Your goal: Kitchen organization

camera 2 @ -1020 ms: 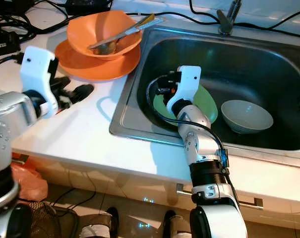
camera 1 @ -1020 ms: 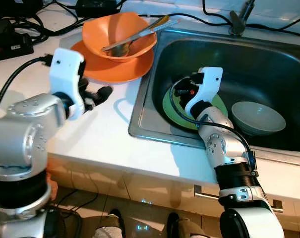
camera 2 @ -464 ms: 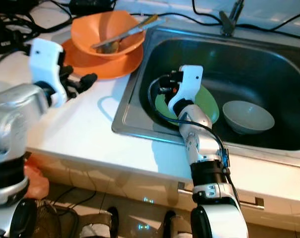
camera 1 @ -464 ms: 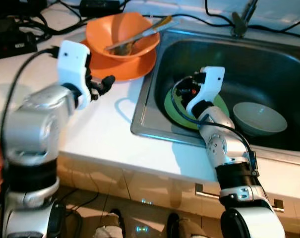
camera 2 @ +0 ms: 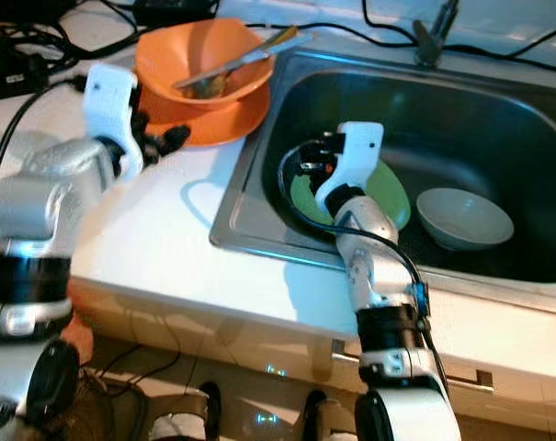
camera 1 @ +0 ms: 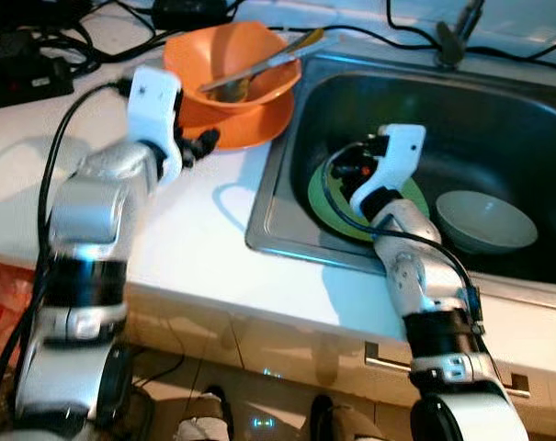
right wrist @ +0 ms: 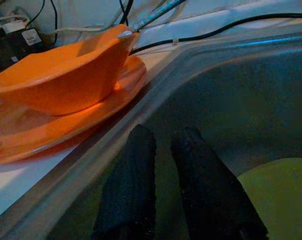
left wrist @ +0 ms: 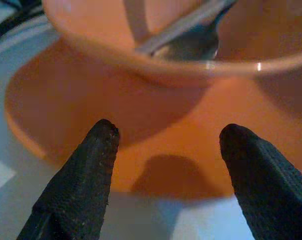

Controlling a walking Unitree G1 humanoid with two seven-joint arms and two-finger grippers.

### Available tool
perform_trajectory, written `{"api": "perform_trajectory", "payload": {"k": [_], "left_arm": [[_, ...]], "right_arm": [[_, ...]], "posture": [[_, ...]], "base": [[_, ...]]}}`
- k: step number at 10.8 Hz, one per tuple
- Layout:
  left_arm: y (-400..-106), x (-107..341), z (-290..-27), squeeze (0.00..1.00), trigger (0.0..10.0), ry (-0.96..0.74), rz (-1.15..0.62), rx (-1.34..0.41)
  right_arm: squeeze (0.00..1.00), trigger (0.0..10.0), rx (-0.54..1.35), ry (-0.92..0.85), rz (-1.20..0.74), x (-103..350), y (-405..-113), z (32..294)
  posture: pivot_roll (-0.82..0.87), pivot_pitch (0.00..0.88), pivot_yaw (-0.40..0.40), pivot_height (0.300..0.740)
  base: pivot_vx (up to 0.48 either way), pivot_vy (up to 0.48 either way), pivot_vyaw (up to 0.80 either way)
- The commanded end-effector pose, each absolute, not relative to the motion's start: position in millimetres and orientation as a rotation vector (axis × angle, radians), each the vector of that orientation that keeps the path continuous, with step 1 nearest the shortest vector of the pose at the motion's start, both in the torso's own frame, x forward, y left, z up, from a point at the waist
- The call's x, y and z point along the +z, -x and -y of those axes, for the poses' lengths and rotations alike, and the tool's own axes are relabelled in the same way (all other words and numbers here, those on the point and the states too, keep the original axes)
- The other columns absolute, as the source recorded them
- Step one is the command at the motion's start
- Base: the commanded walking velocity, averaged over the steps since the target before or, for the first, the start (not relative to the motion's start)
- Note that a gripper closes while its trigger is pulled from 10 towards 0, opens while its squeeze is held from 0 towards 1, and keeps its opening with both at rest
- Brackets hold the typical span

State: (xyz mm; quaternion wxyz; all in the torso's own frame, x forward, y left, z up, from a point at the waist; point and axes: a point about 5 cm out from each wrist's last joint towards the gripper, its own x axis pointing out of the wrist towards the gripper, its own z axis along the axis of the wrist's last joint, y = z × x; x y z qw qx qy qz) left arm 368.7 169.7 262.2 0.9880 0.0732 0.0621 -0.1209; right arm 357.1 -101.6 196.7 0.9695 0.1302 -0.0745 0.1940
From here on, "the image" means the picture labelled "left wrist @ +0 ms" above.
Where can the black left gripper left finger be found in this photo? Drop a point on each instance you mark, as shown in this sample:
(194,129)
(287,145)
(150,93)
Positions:
(76,190)

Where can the orange plastic plate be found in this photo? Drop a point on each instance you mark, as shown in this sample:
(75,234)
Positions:
(66,100)

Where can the orange plastic bowl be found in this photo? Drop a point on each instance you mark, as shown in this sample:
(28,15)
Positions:
(90,25)

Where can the gold metal spoon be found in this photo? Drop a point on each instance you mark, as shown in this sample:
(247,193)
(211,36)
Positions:
(190,45)

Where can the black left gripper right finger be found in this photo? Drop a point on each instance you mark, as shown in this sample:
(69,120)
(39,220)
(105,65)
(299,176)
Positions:
(270,195)

